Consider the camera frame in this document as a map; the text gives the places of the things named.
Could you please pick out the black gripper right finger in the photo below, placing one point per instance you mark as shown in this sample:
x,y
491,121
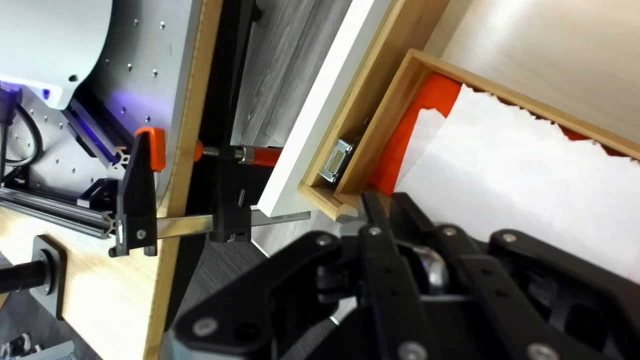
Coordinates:
x,y
533,292

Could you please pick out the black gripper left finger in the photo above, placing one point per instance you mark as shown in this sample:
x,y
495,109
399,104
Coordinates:
x,y
280,286

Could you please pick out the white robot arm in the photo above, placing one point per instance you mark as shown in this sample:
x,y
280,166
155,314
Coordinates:
x,y
46,40

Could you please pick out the wooden drawer white front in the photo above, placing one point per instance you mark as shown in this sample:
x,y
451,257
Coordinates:
x,y
573,52

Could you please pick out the white paper sheet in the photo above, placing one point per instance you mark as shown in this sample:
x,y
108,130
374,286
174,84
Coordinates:
x,y
533,187

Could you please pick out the black clamp orange pads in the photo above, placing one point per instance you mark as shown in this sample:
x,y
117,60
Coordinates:
x,y
136,193

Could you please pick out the light wooden board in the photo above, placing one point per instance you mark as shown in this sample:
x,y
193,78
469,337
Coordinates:
x,y
101,301

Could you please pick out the orange tray liner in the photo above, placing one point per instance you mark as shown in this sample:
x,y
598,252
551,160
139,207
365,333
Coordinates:
x,y
412,127

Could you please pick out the wooden organizer tray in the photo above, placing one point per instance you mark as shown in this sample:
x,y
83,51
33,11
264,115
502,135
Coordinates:
x,y
393,107

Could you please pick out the small metal drawer bracket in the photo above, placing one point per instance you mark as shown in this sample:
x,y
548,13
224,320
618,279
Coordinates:
x,y
336,160

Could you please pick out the black post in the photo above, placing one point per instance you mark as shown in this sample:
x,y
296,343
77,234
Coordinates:
x,y
231,67

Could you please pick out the black bracket with bolt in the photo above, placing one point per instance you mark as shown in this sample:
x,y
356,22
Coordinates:
x,y
40,272

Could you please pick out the grey metal base plate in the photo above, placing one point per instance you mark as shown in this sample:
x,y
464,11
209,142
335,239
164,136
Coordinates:
x,y
146,60

